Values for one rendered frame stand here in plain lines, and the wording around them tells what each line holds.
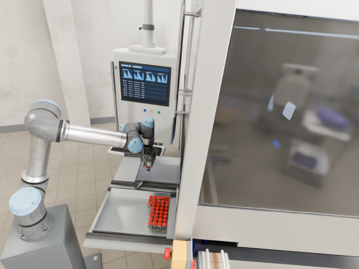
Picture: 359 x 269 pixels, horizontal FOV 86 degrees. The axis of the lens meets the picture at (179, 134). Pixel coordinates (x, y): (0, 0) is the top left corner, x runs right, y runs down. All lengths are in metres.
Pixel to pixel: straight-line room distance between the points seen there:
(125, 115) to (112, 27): 2.04
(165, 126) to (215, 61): 1.24
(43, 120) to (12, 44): 2.80
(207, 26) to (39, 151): 0.92
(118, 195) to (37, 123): 0.57
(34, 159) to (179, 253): 0.78
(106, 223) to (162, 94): 0.97
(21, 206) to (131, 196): 0.49
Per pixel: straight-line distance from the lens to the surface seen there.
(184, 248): 0.85
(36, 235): 1.26
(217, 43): 0.47
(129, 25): 3.56
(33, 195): 1.15
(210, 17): 0.47
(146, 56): 1.52
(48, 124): 0.91
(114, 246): 1.04
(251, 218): 0.82
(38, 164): 1.16
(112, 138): 0.93
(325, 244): 1.07
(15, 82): 3.79
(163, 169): 1.35
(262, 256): 1.11
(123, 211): 1.13
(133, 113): 1.69
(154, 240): 1.01
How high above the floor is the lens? 1.77
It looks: 30 degrees down
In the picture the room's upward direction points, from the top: 6 degrees clockwise
